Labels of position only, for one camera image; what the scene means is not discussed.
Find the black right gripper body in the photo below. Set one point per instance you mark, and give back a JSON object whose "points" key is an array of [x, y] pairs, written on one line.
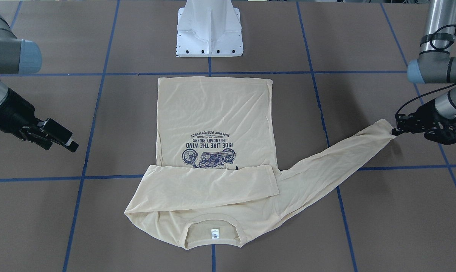
{"points": [[11, 112]]}

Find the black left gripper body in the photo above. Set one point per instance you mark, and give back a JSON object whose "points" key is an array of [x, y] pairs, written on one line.
{"points": [[427, 113]]}

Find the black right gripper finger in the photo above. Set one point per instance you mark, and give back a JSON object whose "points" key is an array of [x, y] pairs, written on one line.
{"points": [[53, 132]]}

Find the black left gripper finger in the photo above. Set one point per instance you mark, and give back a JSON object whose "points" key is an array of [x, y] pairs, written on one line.
{"points": [[397, 131]]}

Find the beige long-sleeve printed shirt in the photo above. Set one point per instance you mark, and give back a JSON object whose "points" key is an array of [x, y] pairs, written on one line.
{"points": [[216, 179]]}

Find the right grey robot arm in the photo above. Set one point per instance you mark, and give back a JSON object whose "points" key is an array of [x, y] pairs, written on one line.
{"points": [[17, 56]]}

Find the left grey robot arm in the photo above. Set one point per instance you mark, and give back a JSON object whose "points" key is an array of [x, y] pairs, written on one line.
{"points": [[435, 65]]}

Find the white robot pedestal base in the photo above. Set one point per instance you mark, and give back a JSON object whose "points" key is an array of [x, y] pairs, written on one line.
{"points": [[209, 28]]}

